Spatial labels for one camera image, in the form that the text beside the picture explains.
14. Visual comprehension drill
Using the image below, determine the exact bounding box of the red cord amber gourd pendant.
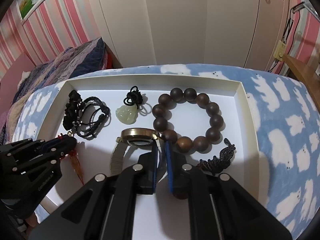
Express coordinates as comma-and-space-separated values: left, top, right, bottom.
60, 132, 84, 185

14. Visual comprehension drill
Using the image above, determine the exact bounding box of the gold watch white strap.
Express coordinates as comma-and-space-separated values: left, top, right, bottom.
109, 127, 163, 177

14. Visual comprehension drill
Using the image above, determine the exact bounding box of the black beaded cord necklace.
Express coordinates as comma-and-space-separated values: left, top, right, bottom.
62, 89, 112, 139

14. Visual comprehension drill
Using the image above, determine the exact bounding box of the dark wooden bead bracelet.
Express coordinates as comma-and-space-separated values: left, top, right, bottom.
152, 87, 237, 176

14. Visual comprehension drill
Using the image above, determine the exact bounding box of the jade buddha pendant black cord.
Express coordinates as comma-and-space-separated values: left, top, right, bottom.
114, 86, 146, 125

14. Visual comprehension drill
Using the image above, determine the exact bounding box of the white shallow tray box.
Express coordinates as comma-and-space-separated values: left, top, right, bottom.
35, 73, 261, 240

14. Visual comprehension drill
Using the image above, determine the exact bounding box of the purple patchwork quilt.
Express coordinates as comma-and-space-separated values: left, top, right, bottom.
1, 38, 107, 145

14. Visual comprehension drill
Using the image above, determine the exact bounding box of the blue polar bear blanket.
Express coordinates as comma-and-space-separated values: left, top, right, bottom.
12, 64, 319, 239

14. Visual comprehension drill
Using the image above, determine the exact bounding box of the wooden headboard shelf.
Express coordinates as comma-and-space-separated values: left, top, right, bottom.
283, 54, 320, 109

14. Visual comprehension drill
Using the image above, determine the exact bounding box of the cream wardrobe with ornaments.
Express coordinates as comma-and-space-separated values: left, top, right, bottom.
89, 0, 289, 70

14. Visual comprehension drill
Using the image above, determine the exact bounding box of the white caged desk lamp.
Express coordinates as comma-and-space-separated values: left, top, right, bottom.
281, 1, 318, 44

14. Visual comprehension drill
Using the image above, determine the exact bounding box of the white wall socket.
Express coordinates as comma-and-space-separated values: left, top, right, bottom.
273, 40, 287, 61

